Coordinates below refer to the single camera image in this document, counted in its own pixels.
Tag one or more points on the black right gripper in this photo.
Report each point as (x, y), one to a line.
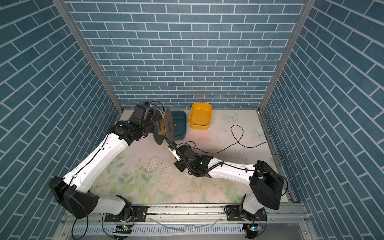
(178, 165)

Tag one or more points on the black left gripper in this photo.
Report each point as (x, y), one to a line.
(157, 124)

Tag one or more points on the grey perforated cable spool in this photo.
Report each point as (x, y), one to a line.
(164, 127)

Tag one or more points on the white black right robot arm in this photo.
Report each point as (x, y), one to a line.
(266, 184)

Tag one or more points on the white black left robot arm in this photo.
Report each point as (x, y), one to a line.
(72, 191)

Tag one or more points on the dark teal plastic bin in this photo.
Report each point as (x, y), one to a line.
(180, 119)

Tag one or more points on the yellow plastic bin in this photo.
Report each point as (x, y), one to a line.
(200, 116)

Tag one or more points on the left green circuit board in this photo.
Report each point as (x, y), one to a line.
(123, 229)

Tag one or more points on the green circuit board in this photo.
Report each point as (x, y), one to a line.
(123, 229)
(251, 231)

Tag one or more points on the right green circuit board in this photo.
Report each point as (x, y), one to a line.
(251, 231)

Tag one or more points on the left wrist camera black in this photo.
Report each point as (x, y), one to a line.
(143, 113)

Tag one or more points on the aluminium corner post left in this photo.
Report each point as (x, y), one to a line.
(76, 32)

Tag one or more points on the aluminium corner post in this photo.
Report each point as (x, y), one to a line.
(76, 32)
(304, 14)

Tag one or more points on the aluminium corner post right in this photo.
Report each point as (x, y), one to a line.
(304, 14)

